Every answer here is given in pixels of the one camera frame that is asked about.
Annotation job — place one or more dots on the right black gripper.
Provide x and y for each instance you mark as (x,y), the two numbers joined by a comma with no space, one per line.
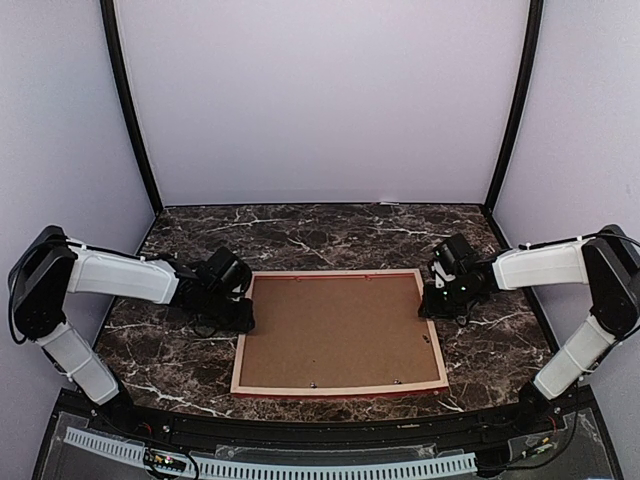
(431,308)

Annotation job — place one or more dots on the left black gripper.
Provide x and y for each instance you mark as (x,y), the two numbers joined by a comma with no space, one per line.
(242,324)

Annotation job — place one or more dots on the brown cardboard backing board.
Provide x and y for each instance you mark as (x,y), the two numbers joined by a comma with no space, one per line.
(340,330)

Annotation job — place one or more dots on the red wooden picture frame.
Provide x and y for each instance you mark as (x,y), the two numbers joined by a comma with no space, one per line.
(240,380)

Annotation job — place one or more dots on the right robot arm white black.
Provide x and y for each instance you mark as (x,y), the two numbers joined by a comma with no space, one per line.
(587,285)

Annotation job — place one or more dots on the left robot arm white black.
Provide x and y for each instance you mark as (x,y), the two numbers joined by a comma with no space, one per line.
(56,267)

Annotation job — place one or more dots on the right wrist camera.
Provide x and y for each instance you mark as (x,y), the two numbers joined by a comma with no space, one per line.
(441,278)

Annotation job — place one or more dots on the black front rail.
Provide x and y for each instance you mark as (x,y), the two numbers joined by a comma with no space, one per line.
(484,429)

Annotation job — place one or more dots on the white slotted cable duct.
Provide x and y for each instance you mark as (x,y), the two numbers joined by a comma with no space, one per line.
(238,463)

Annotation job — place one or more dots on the right black corner post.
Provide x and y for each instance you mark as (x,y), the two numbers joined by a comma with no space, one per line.
(521,89)

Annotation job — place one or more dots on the black corner post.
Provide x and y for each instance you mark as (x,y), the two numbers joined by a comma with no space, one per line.
(521,89)
(123,89)

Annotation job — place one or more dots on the left black corner post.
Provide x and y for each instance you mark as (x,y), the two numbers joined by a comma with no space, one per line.
(123,89)

